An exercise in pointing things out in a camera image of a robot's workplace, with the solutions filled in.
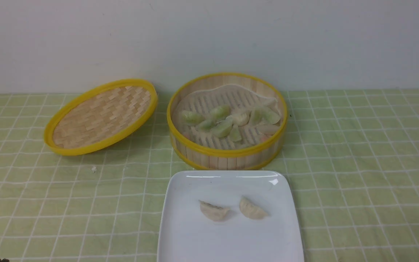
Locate pale dumpling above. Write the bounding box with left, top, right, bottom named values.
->
left=239, top=196, right=269, bottom=220
left=230, top=111, right=251, bottom=127
left=199, top=200, right=231, bottom=222

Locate white square plate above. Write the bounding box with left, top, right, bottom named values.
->
left=157, top=170, right=305, bottom=262

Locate green dumpling centre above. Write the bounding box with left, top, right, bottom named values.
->
left=211, top=118, right=233, bottom=139

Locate yellow-rimmed bamboo steamer basket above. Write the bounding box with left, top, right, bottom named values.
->
left=167, top=73, right=288, bottom=170

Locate green dumpling top middle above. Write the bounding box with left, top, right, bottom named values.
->
left=209, top=105, right=231, bottom=122

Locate green dumpling far left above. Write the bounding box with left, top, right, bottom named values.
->
left=180, top=111, right=205, bottom=126

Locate white steamer liner paper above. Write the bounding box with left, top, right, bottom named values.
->
left=172, top=84, right=284, bottom=150

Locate small green dumpling front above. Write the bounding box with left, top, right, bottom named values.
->
left=228, top=125, right=242, bottom=143

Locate green dumpling right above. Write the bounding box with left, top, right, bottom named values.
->
left=248, top=106, right=281, bottom=126

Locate yellow-rimmed bamboo steamer lid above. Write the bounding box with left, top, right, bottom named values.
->
left=44, top=79, right=158, bottom=156

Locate green checkered tablecloth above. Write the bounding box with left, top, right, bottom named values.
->
left=0, top=90, right=419, bottom=262

